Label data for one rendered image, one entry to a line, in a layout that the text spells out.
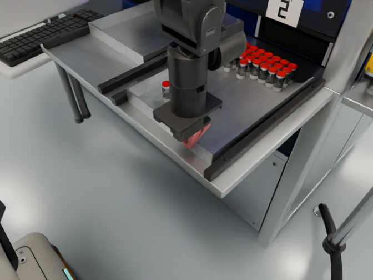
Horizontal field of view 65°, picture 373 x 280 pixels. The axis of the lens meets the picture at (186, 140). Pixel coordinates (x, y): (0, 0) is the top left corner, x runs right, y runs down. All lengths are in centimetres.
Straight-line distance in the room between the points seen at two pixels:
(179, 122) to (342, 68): 43
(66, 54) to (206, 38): 58
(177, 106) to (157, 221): 108
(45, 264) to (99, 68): 71
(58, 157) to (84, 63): 108
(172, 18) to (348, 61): 46
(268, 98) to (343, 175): 119
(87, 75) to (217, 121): 36
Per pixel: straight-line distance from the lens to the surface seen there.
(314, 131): 86
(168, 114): 46
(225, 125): 61
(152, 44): 89
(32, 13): 129
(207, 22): 36
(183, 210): 150
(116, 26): 100
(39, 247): 124
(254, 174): 113
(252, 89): 72
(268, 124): 61
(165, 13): 38
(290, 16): 77
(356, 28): 71
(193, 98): 43
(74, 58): 88
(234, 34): 46
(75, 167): 177
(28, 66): 105
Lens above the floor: 130
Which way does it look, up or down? 47 degrees down
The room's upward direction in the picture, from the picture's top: straight up
